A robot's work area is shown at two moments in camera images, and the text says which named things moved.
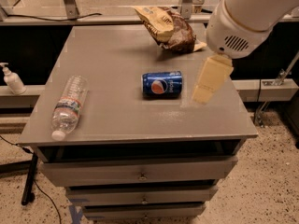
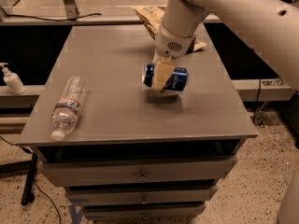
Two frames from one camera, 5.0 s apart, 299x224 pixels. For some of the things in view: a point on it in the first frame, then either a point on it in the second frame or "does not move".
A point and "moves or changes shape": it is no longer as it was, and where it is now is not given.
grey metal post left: x=71 y=7 does not move
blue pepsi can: x=162 y=85 moves or changes shape
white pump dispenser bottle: x=13 y=80 does not move
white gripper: x=234 y=32 -> x=169 y=45
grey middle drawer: x=141 y=194 does not move
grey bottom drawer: x=144 y=211 does not move
